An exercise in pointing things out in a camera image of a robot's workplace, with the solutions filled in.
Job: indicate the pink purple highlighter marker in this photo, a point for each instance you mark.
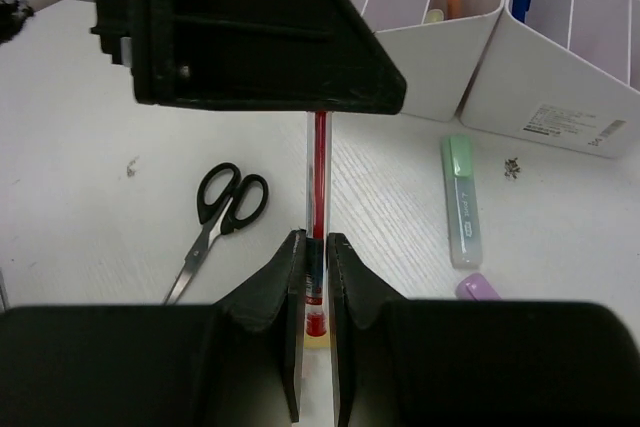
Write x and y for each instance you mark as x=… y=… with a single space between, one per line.
x=476 y=287

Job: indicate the slim yellow highlighter pen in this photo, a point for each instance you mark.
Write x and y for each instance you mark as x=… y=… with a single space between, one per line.
x=434 y=16

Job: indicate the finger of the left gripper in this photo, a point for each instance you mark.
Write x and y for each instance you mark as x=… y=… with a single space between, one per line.
x=251 y=55

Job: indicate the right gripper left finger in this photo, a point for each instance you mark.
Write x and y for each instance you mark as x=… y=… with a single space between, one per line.
x=258 y=361

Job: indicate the yellow highlighter marker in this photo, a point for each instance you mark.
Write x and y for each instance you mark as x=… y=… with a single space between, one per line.
x=317 y=342

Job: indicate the white pink desk organizer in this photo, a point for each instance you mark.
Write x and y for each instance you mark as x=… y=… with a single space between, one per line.
x=568 y=77

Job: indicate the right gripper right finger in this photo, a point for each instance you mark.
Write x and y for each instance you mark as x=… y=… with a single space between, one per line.
x=362 y=368

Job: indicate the black handled scissors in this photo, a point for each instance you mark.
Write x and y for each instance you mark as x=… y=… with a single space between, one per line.
x=217 y=218

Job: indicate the green highlighter marker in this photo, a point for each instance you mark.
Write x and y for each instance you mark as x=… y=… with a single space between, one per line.
x=464 y=231

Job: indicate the red gel pen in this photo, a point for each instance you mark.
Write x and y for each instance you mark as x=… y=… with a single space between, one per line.
x=318 y=193

